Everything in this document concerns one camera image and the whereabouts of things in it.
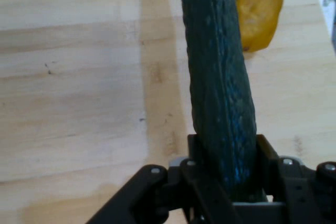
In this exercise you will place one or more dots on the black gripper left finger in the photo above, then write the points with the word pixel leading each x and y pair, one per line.
pixel 183 190

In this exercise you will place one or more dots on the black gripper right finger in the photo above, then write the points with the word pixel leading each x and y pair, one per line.
pixel 302 195

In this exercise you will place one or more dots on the wooden cutting board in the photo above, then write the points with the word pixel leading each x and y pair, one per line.
pixel 78 77

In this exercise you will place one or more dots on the dark green cucumber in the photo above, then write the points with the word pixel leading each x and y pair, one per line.
pixel 215 77

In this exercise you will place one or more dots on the yellow-brown potato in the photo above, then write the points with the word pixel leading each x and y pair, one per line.
pixel 260 11

